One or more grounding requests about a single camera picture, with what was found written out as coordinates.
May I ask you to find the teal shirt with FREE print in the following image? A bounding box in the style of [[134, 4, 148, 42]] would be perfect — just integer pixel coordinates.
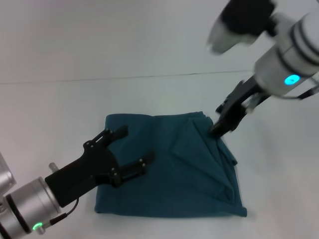
[[94, 112, 248, 219]]

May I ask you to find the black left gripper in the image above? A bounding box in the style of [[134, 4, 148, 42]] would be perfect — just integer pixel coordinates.
[[44, 125, 156, 209]]

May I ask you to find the left wrist camera housing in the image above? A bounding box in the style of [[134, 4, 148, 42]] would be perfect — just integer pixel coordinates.
[[0, 151, 17, 198]]

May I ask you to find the left arm cable with plug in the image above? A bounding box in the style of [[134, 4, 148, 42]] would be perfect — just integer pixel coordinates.
[[36, 196, 80, 229]]

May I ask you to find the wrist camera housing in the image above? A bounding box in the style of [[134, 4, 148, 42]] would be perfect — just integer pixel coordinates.
[[206, 0, 278, 55], [0, 151, 17, 198]]

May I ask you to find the right wrist camera housing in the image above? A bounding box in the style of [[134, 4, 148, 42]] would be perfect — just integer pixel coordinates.
[[206, 0, 278, 55]]

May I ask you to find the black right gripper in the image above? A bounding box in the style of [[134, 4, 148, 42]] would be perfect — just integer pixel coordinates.
[[210, 76, 270, 137]]

